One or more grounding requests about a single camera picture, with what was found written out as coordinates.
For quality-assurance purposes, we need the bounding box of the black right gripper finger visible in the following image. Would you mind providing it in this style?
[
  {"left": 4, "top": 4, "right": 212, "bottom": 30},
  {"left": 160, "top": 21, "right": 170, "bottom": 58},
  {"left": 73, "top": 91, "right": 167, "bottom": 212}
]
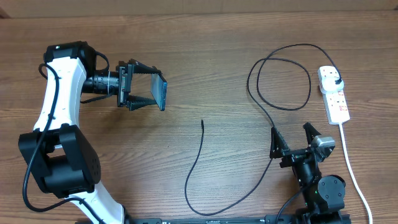
[
  {"left": 270, "top": 126, "right": 290, "bottom": 159},
  {"left": 303, "top": 122, "right": 321, "bottom": 145}
]

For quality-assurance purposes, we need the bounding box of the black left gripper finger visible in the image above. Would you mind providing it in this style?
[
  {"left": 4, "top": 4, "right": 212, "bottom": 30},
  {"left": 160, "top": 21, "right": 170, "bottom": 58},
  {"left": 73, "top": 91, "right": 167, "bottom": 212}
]
[
  {"left": 127, "top": 95, "right": 157, "bottom": 111},
  {"left": 128, "top": 59, "right": 162, "bottom": 74}
]

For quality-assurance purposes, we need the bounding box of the black Samsung Galaxy smartphone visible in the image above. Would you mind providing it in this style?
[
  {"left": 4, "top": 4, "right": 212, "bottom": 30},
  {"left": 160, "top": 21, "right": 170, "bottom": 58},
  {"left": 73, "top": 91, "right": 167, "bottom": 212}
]
[{"left": 150, "top": 73, "right": 167, "bottom": 111}]

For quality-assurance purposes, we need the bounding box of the black USB charging cable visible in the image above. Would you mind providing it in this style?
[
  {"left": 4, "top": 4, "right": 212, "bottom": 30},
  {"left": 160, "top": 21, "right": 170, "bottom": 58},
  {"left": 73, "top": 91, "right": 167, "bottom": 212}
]
[{"left": 184, "top": 44, "right": 343, "bottom": 217}]

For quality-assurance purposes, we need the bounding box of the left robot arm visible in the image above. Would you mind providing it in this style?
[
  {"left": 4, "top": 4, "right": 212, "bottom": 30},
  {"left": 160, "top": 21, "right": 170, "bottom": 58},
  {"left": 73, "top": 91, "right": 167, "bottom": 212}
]
[{"left": 18, "top": 41, "right": 167, "bottom": 223}]

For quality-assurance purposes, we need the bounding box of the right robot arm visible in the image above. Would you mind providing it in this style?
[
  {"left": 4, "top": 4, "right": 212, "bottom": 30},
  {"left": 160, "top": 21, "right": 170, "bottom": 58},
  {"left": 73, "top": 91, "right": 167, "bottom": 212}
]
[{"left": 265, "top": 123, "right": 351, "bottom": 224}]

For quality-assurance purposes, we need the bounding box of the white USB charger plug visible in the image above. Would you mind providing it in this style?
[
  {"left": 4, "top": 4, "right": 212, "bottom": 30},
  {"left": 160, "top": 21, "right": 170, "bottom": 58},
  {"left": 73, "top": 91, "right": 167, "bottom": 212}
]
[{"left": 320, "top": 77, "right": 345, "bottom": 94}]

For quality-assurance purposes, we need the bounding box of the white power strip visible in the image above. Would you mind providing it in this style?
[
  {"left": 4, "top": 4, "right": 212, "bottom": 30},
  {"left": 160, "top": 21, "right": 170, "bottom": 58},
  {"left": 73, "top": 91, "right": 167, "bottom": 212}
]
[{"left": 317, "top": 66, "right": 350, "bottom": 125}]

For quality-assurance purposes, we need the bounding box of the white power strip cord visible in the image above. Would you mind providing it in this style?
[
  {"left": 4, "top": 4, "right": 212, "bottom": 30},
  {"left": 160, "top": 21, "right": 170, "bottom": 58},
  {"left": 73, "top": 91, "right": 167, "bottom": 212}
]
[{"left": 338, "top": 123, "right": 374, "bottom": 224}]

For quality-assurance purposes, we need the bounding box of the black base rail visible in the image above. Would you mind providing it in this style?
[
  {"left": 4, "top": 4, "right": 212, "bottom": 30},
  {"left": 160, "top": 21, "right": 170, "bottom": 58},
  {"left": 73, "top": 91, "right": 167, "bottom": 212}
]
[{"left": 125, "top": 215, "right": 352, "bottom": 224}]

